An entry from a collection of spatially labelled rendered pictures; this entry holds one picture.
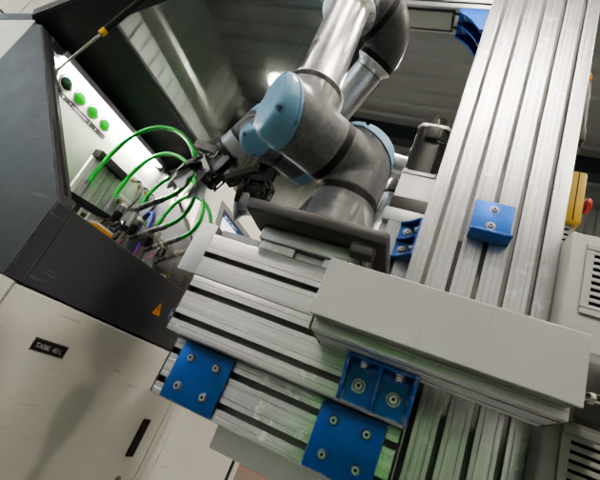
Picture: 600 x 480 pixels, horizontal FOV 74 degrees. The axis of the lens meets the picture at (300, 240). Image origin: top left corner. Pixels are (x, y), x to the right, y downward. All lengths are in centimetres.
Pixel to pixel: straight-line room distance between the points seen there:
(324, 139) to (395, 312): 33
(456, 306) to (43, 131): 91
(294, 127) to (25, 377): 70
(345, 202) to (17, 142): 75
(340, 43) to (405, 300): 53
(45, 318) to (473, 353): 77
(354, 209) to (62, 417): 78
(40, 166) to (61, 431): 57
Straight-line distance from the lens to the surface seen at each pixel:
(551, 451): 72
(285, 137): 66
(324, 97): 69
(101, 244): 96
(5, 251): 89
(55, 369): 100
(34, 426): 105
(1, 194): 101
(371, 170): 70
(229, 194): 187
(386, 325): 43
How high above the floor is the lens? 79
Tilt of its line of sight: 21 degrees up
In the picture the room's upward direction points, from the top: 24 degrees clockwise
